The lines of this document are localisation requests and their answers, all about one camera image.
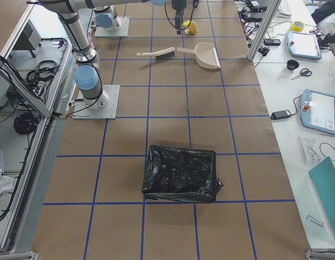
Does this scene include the scissors black handles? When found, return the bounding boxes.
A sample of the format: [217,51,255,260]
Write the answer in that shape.
[291,68,312,80]

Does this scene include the aluminium frame post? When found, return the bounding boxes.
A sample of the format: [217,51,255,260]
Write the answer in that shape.
[247,0,281,61]

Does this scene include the far teach pendant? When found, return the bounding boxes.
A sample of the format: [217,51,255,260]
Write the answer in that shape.
[286,31,322,60]

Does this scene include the teal folder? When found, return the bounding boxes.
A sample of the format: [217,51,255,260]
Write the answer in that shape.
[308,157,335,240]

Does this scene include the black bag lined bin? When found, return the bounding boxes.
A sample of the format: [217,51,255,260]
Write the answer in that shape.
[141,145,223,204]

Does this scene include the coiled black cable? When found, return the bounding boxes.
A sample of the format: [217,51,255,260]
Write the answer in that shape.
[13,111,37,135]

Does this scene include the yellow tape roll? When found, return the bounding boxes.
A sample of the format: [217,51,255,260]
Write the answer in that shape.
[290,21,305,32]

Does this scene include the black power adapter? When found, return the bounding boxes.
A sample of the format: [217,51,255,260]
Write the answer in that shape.
[270,110,292,120]

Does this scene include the yellow sponge piece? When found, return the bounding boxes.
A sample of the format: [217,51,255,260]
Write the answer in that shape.
[183,21,191,29]

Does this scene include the grey control box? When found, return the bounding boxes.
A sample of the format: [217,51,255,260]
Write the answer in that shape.
[13,20,41,58]

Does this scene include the black phone device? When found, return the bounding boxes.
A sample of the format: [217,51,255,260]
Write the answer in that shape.
[263,39,281,46]

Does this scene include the beige hand brush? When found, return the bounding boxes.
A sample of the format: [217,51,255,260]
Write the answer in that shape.
[137,47,175,61]

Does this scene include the orange bread roll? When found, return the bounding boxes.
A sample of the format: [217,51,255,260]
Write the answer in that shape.
[188,21,197,35]

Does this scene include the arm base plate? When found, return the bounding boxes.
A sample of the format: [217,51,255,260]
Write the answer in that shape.
[72,85,120,120]
[95,14,130,37]

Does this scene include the metal hex key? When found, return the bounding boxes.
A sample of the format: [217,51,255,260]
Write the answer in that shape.
[306,215,325,227]

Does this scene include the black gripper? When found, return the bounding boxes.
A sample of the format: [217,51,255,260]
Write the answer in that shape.
[171,0,185,35]

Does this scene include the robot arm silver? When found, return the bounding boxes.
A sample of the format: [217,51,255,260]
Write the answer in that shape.
[93,5,122,32]
[34,0,139,118]

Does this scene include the teach pendant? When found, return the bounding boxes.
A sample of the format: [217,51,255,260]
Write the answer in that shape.
[286,31,322,60]
[300,89,335,135]

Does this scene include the beige plastic dustpan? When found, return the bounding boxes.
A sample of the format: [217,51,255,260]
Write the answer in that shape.
[177,42,221,69]

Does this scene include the near teach pendant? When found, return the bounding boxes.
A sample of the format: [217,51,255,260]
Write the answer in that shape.
[300,89,335,135]

